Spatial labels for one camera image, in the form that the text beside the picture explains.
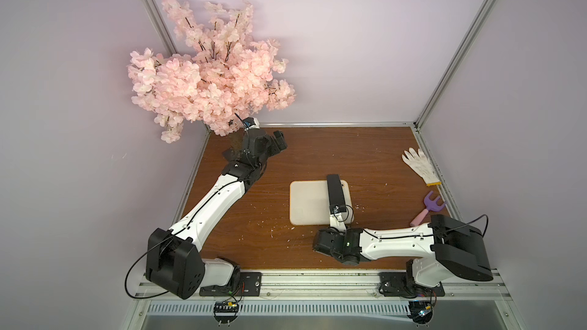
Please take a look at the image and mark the black kitchen knife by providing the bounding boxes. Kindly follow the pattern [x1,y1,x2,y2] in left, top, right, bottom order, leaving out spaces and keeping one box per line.
[327,174,347,215]

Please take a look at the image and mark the cream cutting board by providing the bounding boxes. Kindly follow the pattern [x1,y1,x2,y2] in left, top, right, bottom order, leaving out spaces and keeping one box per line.
[289,180,330,226]

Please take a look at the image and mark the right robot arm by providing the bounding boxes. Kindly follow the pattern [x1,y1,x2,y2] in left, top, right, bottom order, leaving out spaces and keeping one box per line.
[313,215,493,288]

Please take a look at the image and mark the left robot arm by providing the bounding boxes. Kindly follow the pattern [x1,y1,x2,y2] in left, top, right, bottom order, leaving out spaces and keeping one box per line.
[141,126,287,299]

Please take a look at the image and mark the right electronics board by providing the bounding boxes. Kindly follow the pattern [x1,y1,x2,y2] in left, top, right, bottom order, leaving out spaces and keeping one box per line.
[408,301,434,325]

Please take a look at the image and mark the electronics board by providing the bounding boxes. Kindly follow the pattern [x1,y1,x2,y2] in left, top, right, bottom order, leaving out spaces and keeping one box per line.
[212,300,240,326]
[408,301,434,325]

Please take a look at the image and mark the left electronics board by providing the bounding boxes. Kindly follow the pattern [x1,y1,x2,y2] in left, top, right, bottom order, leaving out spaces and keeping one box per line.
[212,300,240,326]

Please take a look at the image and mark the dark square tree base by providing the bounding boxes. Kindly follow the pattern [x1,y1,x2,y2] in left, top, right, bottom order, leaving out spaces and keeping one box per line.
[222,148,239,162]

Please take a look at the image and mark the pink cherry blossom tree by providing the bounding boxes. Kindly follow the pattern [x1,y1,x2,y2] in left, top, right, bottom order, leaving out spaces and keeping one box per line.
[127,0,296,144]

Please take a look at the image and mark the purple toy fork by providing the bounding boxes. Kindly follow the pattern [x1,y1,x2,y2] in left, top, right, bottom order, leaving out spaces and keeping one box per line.
[409,191,446,227]

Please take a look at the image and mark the white work glove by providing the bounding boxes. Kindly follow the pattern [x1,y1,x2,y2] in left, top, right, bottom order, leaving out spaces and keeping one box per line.
[401,148,442,186]

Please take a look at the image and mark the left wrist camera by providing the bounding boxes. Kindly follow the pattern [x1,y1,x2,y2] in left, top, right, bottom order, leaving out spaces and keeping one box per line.
[235,114,260,131]

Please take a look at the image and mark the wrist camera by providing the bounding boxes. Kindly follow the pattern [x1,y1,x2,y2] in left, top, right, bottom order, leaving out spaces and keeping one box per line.
[330,205,354,232]
[235,114,260,131]

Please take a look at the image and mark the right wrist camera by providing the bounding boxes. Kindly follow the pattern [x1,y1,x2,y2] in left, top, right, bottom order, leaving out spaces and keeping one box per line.
[330,205,354,232]

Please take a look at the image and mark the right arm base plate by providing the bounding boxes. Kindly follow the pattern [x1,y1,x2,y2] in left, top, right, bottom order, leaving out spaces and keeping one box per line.
[378,272,446,299]

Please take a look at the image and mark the aluminium front rail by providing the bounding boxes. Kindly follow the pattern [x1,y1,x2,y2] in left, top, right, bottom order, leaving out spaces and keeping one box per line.
[134,269,514,303]

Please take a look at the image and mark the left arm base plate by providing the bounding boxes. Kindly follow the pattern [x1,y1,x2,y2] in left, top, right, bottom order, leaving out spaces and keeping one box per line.
[199,271,262,298]

